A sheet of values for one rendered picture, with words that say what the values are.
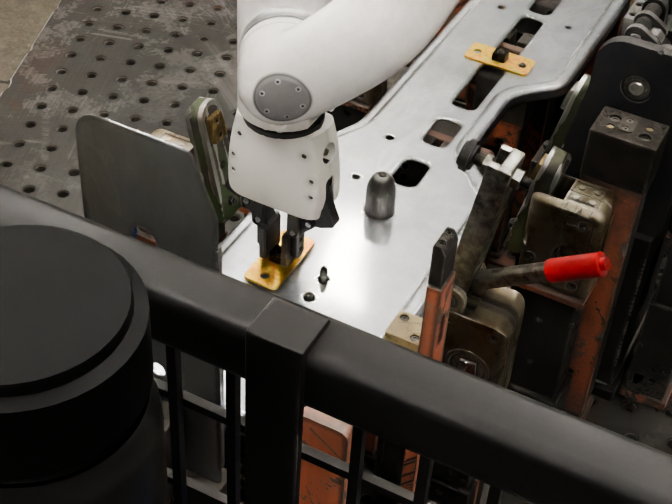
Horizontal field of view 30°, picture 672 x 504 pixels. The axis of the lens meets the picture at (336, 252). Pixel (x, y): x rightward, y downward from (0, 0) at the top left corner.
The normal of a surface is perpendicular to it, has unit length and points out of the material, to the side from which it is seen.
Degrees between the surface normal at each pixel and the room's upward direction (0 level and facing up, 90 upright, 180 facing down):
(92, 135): 90
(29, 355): 0
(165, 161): 90
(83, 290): 0
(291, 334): 0
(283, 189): 94
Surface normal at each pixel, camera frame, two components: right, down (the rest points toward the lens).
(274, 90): -0.11, 0.56
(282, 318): 0.05, -0.75
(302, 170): -0.32, 0.61
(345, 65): 0.11, 0.55
